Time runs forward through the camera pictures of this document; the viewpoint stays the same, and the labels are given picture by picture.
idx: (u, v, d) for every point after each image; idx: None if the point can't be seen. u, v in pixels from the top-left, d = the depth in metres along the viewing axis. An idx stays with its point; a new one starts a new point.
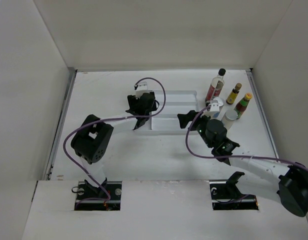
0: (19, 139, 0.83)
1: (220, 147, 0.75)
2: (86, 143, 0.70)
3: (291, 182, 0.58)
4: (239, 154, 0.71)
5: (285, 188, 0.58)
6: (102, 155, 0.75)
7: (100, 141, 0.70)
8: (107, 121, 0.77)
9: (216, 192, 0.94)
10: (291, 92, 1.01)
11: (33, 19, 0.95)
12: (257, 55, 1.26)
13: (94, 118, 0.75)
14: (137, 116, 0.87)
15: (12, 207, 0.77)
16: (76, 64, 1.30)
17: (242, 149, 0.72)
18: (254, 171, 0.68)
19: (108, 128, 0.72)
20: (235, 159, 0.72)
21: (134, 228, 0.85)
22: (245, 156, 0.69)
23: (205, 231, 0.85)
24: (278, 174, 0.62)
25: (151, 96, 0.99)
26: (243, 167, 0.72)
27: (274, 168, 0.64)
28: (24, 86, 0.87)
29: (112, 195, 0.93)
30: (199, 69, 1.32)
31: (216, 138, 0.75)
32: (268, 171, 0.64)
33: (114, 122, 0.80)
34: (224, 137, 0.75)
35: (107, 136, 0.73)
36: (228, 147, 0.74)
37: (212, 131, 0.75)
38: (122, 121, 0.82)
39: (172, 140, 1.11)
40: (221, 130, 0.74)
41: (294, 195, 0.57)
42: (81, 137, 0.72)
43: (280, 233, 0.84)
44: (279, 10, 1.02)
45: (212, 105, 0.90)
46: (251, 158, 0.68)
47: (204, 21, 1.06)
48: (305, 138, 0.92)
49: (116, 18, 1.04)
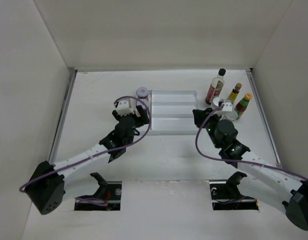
0: (19, 139, 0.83)
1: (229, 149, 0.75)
2: (37, 195, 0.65)
3: (302, 198, 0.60)
4: (250, 161, 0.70)
5: (296, 204, 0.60)
6: (59, 201, 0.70)
7: (48, 196, 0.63)
8: (61, 170, 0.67)
9: (215, 192, 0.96)
10: (291, 93, 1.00)
11: (33, 19, 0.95)
12: (257, 55, 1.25)
13: (47, 168, 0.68)
14: (109, 151, 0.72)
15: (12, 207, 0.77)
16: (76, 64, 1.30)
17: (252, 155, 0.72)
18: (263, 179, 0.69)
19: (57, 183, 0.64)
20: (244, 164, 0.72)
21: (134, 228, 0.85)
22: (256, 164, 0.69)
23: (205, 231, 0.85)
24: (290, 188, 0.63)
25: (129, 122, 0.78)
26: (250, 172, 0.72)
27: (286, 181, 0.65)
28: (25, 86, 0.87)
29: (112, 195, 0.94)
30: (199, 69, 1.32)
31: (226, 139, 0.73)
32: (280, 183, 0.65)
33: (73, 168, 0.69)
34: (234, 138, 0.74)
35: (58, 190, 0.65)
36: (237, 149, 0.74)
37: (223, 133, 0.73)
38: (87, 162, 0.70)
39: (172, 141, 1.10)
40: (232, 132, 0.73)
41: (303, 211, 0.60)
42: (32, 188, 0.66)
43: (280, 234, 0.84)
44: (279, 10, 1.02)
45: (225, 105, 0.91)
46: (263, 166, 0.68)
47: (204, 21, 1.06)
48: (305, 139, 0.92)
49: (116, 19, 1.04)
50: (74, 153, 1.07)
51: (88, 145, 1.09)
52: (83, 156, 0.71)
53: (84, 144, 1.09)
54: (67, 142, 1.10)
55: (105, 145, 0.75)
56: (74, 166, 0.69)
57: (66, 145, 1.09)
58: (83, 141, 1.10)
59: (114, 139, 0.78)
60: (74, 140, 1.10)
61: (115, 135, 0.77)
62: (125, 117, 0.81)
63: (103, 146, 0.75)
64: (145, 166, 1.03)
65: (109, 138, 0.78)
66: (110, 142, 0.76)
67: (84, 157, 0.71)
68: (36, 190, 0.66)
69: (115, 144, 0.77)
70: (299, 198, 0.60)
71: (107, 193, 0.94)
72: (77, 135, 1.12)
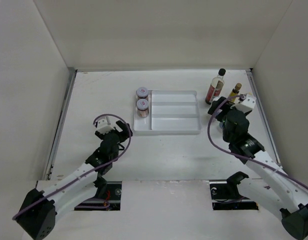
0: (19, 139, 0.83)
1: (241, 143, 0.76)
2: (29, 223, 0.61)
3: (307, 212, 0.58)
4: (263, 163, 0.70)
5: (299, 216, 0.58)
6: (53, 225, 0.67)
7: (41, 222, 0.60)
8: (51, 196, 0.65)
9: (216, 192, 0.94)
10: (291, 93, 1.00)
11: (33, 19, 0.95)
12: (257, 55, 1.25)
13: (36, 195, 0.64)
14: (96, 168, 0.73)
15: (12, 208, 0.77)
16: (76, 64, 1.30)
17: (266, 158, 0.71)
18: (271, 184, 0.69)
19: (48, 207, 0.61)
20: (255, 164, 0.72)
21: (134, 228, 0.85)
22: (269, 168, 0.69)
23: (205, 231, 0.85)
24: (298, 201, 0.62)
25: (113, 138, 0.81)
26: (259, 173, 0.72)
27: (296, 193, 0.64)
28: (25, 86, 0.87)
29: (112, 195, 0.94)
30: (199, 69, 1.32)
31: (236, 129, 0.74)
32: (289, 193, 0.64)
33: (62, 191, 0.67)
34: (244, 129, 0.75)
35: (50, 214, 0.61)
36: (250, 145, 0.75)
37: (233, 122, 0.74)
38: (75, 184, 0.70)
39: (171, 141, 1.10)
40: (243, 123, 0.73)
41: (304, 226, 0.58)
42: (23, 217, 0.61)
43: (280, 234, 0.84)
44: (279, 10, 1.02)
45: (246, 99, 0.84)
46: (275, 172, 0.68)
47: (204, 21, 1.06)
48: (305, 139, 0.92)
49: (116, 19, 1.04)
50: (74, 153, 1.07)
51: (88, 145, 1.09)
52: (71, 178, 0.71)
53: (84, 144, 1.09)
54: (67, 142, 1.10)
55: (91, 164, 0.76)
56: (63, 189, 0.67)
57: (66, 144, 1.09)
58: (83, 141, 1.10)
59: (99, 156, 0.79)
60: (74, 140, 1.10)
61: (101, 152, 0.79)
62: (108, 134, 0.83)
63: (90, 165, 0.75)
64: (144, 166, 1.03)
65: (95, 156, 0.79)
66: (96, 160, 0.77)
67: (72, 179, 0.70)
68: (27, 219, 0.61)
69: (101, 161, 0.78)
70: (305, 213, 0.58)
71: (107, 193, 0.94)
72: (77, 135, 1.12)
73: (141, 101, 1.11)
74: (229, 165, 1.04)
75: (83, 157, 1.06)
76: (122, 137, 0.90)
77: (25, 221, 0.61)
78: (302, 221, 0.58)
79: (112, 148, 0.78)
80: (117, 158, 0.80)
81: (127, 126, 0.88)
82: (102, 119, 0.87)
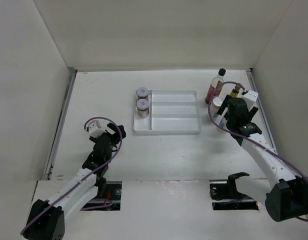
0: (20, 139, 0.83)
1: (240, 125, 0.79)
2: (39, 235, 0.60)
3: (287, 187, 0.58)
4: (255, 141, 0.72)
5: (277, 190, 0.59)
6: (63, 232, 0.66)
7: (52, 230, 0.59)
8: (57, 202, 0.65)
9: (215, 192, 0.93)
10: (291, 92, 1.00)
11: (33, 19, 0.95)
12: (257, 55, 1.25)
13: (41, 205, 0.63)
14: (94, 171, 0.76)
15: (13, 208, 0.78)
16: (76, 65, 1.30)
17: (260, 138, 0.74)
18: (260, 162, 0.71)
19: (57, 213, 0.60)
20: (247, 143, 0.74)
21: (134, 228, 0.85)
22: (260, 145, 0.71)
23: (205, 231, 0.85)
24: (280, 176, 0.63)
25: (104, 139, 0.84)
26: (251, 152, 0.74)
27: (280, 170, 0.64)
28: (25, 86, 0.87)
29: (112, 195, 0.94)
30: (199, 69, 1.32)
31: (234, 110, 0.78)
32: (273, 169, 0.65)
33: (67, 197, 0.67)
34: (242, 111, 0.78)
35: (60, 220, 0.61)
36: (249, 128, 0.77)
37: (231, 103, 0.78)
38: (78, 188, 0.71)
39: (172, 141, 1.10)
40: (241, 104, 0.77)
41: (282, 201, 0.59)
42: (33, 230, 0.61)
43: (280, 234, 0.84)
44: (279, 10, 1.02)
45: (248, 93, 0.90)
46: (264, 150, 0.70)
47: (204, 21, 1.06)
48: (305, 139, 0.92)
49: (116, 19, 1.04)
50: (74, 153, 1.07)
51: (88, 145, 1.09)
52: (72, 184, 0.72)
53: (84, 144, 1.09)
54: (67, 142, 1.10)
55: (88, 168, 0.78)
56: (67, 195, 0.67)
57: (66, 145, 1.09)
58: (83, 141, 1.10)
59: (95, 160, 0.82)
60: (75, 140, 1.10)
61: (95, 156, 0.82)
62: (99, 137, 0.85)
63: (88, 169, 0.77)
64: (144, 166, 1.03)
65: (90, 160, 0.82)
66: (91, 164, 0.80)
67: (74, 184, 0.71)
68: (37, 232, 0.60)
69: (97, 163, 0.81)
70: (284, 187, 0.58)
71: (107, 192, 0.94)
72: (77, 135, 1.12)
73: (141, 101, 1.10)
74: (229, 165, 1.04)
75: (83, 157, 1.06)
76: (115, 139, 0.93)
77: (34, 233, 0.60)
78: (279, 194, 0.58)
79: (106, 150, 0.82)
80: (111, 158, 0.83)
81: (119, 129, 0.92)
82: (92, 123, 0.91)
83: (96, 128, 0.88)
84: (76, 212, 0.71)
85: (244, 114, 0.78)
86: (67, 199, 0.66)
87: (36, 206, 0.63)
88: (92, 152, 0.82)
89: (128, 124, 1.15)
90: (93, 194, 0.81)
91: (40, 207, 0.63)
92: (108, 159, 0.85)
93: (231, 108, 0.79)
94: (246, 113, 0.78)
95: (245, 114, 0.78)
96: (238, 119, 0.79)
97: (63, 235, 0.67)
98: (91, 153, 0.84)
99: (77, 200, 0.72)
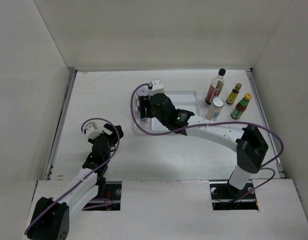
0: (20, 139, 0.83)
1: (173, 119, 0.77)
2: (44, 232, 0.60)
3: (246, 144, 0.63)
4: (196, 124, 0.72)
5: (242, 151, 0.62)
6: (67, 230, 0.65)
7: (57, 227, 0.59)
8: (61, 199, 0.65)
9: (216, 192, 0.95)
10: (291, 92, 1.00)
11: (33, 19, 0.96)
12: (257, 55, 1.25)
13: (46, 203, 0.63)
14: (95, 170, 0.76)
15: (13, 207, 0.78)
16: (76, 64, 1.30)
17: (197, 119, 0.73)
18: (211, 138, 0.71)
19: (63, 208, 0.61)
20: (192, 129, 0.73)
21: (134, 228, 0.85)
22: (201, 124, 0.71)
23: (205, 231, 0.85)
24: (234, 138, 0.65)
25: (102, 139, 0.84)
26: (199, 135, 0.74)
27: (230, 133, 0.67)
28: (25, 87, 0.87)
29: (112, 195, 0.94)
30: (199, 69, 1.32)
31: (162, 109, 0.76)
32: (225, 136, 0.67)
33: (70, 194, 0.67)
34: (170, 105, 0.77)
35: (65, 217, 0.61)
36: (183, 117, 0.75)
37: (156, 104, 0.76)
38: (80, 186, 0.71)
39: (172, 141, 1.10)
40: (164, 101, 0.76)
41: (249, 156, 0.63)
42: (37, 229, 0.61)
43: (280, 234, 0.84)
44: (279, 10, 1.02)
45: (154, 84, 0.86)
46: (207, 125, 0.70)
47: (204, 21, 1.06)
48: (304, 138, 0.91)
49: (116, 18, 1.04)
50: (75, 153, 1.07)
51: (88, 145, 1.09)
52: (74, 182, 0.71)
53: (84, 144, 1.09)
54: (66, 142, 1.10)
55: (88, 168, 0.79)
56: (71, 192, 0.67)
57: (66, 145, 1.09)
58: (83, 141, 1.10)
59: (94, 160, 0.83)
60: (74, 140, 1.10)
61: (94, 156, 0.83)
62: (97, 138, 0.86)
63: (88, 168, 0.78)
64: (144, 166, 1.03)
65: (89, 161, 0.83)
66: (91, 164, 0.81)
67: (76, 182, 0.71)
68: (41, 230, 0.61)
69: (97, 163, 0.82)
70: (244, 145, 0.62)
71: (107, 192, 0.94)
72: (77, 135, 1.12)
73: None
74: (229, 165, 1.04)
75: (83, 157, 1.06)
76: (113, 139, 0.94)
77: (39, 232, 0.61)
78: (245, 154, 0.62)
79: (105, 150, 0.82)
80: (110, 158, 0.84)
81: (116, 128, 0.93)
82: (89, 125, 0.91)
83: (93, 129, 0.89)
84: (78, 211, 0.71)
85: (172, 107, 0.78)
86: (70, 195, 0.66)
87: (41, 204, 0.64)
88: (91, 153, 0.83)
89: (128, 124, 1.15)
90: (94, 194, 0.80)
91: (45, 205, 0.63)
92: (107, 158, 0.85)
93: (158, 108, 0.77)
94: (173, 106, 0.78)
95: (173, 107, 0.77)
96: (170, 114, 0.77)
97: (67, 233, 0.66)
98: (90, 154, 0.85)
99: (79, 199, 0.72)
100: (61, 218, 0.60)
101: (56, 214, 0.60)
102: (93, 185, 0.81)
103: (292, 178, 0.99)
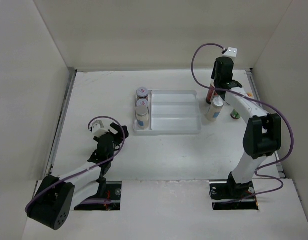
0: (20, 139, 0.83)
1: (224, 83, 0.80)
2: (44, 210, 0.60)
3: (259, 122, 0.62)
4: (235, 91, 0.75)
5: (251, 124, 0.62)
6: (68, 213, 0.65)
7: (60, 205, 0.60)
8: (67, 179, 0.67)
9: (215, 192, 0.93)
10: (291, 92, 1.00)
11: (33, 19, 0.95)
12: (257, 55, 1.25)
13: (52, 180, 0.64)
14: (100, 164, 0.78)
15: (12, 208, 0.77)
16: (76, 64, 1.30)
17: (240, 89, 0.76)
18: (239, 108, 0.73)
19: (68, 187, 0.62)
20: (229, 93, 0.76)
21: (133, 229, 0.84)
22: (239, 93, 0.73)
23: (206, 231, 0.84)
24: (254, 114, 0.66)
25: (108, 138, 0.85)
26: (233, 103, 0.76)
27: (255, 110, 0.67)
28: (25, 88, 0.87)
29: (112, 195, 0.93)
30: (199, 69, 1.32)
31: (221, 68, 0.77)
32: (249, 110, 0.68)
33: (76, 177, 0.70)
34: (229, 70, 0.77)
35: (69, 198, 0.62)
36: (232, 85, 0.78)
37: (219, 61, 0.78)
38: (85, 174, 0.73)
39: (172, 141, 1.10)
40: (228, 63, 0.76)
41: (255, 135, 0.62)
42: (38, 206, 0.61)
43: (280, 234, 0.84)
44: (278, 10, 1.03)
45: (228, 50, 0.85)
46: (243, 97, 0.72)
47: (204, 21, 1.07)
48: (303, 139, 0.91)
49: (116, 19, 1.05)
50: (74, 153, 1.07)
51: (88, 145, 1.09)
52: (80, 170, 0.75)
53: (84, 144, 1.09)
54: (66, 142, 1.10)
55: (93, 162, 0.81)
56: (76, 176, 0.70)
57: (66, 144, 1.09)
58: (83, 141, 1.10)
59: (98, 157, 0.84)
60: (74, 140, 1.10)
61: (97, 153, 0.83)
62: (102, 136, 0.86)
63: (92, 163, 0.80)
64: (144, 166, 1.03)
65: (94, 158, 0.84)
66: (95, 161, 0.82)
67: (82, 170, 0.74)
68: (42, 207, 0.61)
69: (101, 160, 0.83)
70: (256, 120, 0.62)
71: (107, 192, 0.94)
72: (77, 136, 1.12)
73: (141, 101, 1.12)
74: (229, 165, 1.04)
75: (83, 157, 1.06)
76: (118, 139, 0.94)
77: (39, 209, 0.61)
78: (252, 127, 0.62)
79: (110, 147, 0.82)
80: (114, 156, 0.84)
81: (122, 128, 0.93)
82: (96, 123, 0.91)
83: (99, 128, 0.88)
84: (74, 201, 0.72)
85: (231, 72, 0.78)
86: (76, 178, 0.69)
87: (46, 182, 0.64)
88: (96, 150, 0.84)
89: (128, 125, 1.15)
90: (92, 192, 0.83)
91: (49, 184, 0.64)
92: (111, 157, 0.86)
93: (218, 66, 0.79)
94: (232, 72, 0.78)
95: (231, 72, 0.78)
96: (223, 77, 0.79)
97: (67, 217, 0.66)
98: (95, 152, 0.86)
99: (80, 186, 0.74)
100: (66, 197, 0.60)
101: (61, 193, 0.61)
102: (94, 182, 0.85)
103: (292, 178, 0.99)
